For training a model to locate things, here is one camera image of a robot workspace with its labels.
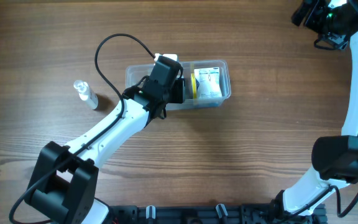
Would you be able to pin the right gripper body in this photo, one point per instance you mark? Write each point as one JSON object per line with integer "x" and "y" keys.
{"x": 324, "y": 21}

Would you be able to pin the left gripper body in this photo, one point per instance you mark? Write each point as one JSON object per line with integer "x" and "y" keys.
{"x": 178, "y": 89}

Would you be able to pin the blue yellow VapoDrops box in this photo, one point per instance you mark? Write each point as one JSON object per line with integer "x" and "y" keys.
{"x": 199, "y": 102}

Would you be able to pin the white medicine box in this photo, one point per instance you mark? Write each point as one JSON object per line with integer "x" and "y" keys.
{"x": 209, "y": 85}

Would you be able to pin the small clear spray bottle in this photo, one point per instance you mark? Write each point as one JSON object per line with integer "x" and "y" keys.
{"x": 86, "y": 94}

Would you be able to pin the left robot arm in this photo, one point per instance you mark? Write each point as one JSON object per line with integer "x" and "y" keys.
{"x": 63, "y": 183}

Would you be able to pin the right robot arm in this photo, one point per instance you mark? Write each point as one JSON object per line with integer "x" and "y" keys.
{"x": 334, "y": 158}

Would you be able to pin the clear plastic container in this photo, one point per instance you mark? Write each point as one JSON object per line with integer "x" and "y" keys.
{"x": 224, "y": 80}

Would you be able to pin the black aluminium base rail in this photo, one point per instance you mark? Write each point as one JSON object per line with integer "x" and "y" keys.
{"x": 243, "y": 214}

